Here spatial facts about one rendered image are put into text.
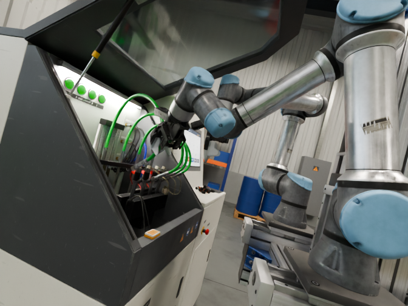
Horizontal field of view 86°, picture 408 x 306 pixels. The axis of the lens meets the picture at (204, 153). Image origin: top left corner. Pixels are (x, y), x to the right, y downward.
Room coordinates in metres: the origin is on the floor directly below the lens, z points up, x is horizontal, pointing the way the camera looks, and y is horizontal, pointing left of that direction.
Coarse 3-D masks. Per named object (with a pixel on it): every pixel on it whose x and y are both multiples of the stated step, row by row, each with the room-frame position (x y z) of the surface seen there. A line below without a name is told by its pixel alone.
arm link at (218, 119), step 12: (204, 96) 0.56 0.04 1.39; (216, 96) 0.58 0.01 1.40; (192, 108) 0.59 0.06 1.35; (204, 108) 0.56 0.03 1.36; (216, 108) 0.55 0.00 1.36; (204, 120) 0.56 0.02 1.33; (216, 120) 0.54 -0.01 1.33; (228, 120) 0.54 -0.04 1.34; (216, 132) 0.55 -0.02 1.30; (228, 132) 0.59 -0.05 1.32
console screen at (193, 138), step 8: (192, 136) 1.67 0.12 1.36; (200, 136) 1.88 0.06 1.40; (192, 144) 1.67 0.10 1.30; (200, 144) 1.88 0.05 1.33; (184, 152) 1.49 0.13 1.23; (192, 152) 1.67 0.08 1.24; (200, 152) 1.89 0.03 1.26; (184, 160) 1.50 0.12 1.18; (192, 160) 1.68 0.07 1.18; (200, 160) 1.89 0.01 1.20; (184, 168) 1.50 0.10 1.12; (192, 168) 1.68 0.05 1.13
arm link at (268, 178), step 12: (288, 120) 1.13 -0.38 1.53; (300, 120) 1.11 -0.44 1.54; (288, 132) 1.12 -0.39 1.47; (276, 144) 1.16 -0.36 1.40; (288, 144) 1.11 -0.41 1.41; (276, 156) 1.13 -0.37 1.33; (288, 156) 1.12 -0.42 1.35; (276, 168) 1.10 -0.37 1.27; (264, 180) 1.13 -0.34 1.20; (276, 180) 1.07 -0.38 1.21; (276, 192) 1.08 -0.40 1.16
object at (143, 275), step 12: (180, 216) 0.98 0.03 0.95; (192, 216) 1.04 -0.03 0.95; (156, 228) 0.77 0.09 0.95; (168, 228) 0.80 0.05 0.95; (180, 228) 0.90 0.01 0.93; (144, 240) 0.65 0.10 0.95; (156, 240) 0.69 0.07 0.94; (168, 240) 0.80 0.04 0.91; (144, 252) 0.63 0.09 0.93; (156, 252) 0.71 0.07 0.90; (168, 252) 0.83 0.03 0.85; (144, 264) 0.65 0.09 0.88; (156, 264) 0.74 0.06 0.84; (144, 276) 0.67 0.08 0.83; (132, 288) 0.62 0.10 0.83
